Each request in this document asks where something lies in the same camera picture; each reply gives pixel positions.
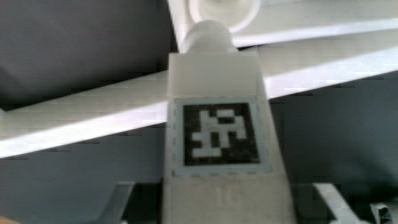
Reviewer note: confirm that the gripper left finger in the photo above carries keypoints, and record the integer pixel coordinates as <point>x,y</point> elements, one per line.
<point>133,205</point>

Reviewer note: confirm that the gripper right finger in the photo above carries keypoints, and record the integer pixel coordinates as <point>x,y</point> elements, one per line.
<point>321,206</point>

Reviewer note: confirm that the white square table top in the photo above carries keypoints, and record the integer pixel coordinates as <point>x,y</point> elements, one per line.
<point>270,21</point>

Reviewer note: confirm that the white front fence bar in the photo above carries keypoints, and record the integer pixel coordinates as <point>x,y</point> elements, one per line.
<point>305,64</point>

